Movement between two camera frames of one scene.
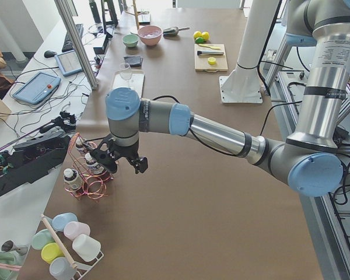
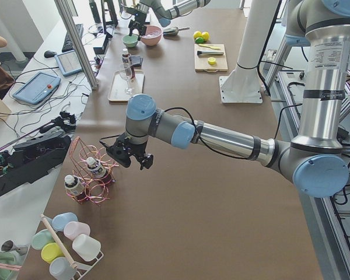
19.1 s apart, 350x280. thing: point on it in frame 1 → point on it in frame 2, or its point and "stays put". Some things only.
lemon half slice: (212, 60) stays put
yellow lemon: (197, 34) stays put
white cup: (87, 247) stays put
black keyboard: (67, 44) stays put
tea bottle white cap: (88, 157) → (125, 62)
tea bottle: (80, 144) → (95, 167)
